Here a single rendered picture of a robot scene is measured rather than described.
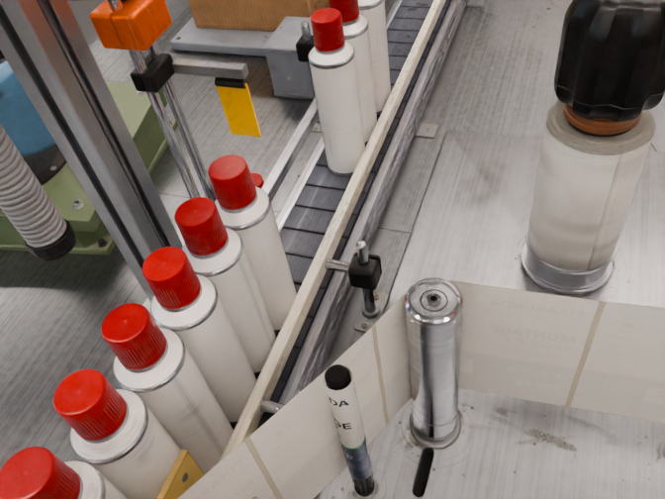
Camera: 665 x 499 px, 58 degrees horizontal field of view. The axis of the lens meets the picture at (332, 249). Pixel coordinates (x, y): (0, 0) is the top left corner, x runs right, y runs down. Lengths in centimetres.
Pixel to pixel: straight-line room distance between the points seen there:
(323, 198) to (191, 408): 36
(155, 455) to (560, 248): 40
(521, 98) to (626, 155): 46
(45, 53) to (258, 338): 29
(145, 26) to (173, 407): 29
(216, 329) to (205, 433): 9
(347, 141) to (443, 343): 38
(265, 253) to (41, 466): 26
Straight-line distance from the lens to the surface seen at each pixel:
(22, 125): 72
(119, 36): 52
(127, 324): 42
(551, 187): 57
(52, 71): 53
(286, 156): 69
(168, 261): 44
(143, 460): 45
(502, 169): 78
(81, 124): 56
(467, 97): 98
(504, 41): 112
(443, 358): 43
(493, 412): 57
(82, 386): 41
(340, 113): 72
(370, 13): 79
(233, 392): 55
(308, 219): 73
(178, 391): 46
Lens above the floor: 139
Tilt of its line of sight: 48 degrees down
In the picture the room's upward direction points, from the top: 11 degrees counter-clockwise
